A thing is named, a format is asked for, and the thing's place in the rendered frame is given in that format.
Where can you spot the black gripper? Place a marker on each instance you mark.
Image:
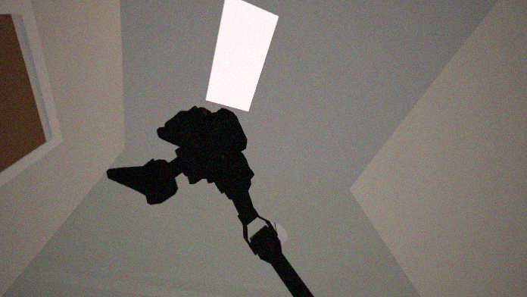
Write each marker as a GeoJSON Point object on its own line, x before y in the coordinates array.
{"type": "Point", "coordinates": [208, 150]}

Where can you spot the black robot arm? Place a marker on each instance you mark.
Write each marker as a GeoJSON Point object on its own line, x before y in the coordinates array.
{"type": "Point", "coordinates": [265, 242]}

